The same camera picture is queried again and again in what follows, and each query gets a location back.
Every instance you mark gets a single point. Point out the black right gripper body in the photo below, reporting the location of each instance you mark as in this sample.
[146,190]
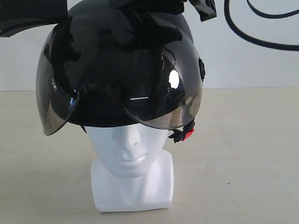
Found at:
[205,8]

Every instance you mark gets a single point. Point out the white mannequin head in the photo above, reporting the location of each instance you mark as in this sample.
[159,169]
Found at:
[131,170]

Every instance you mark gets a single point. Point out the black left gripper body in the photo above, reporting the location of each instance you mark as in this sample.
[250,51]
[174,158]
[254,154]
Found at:
[19,15]

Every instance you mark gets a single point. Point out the black helmet with visor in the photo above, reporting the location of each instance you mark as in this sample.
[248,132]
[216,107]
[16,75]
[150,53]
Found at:
[106,66]

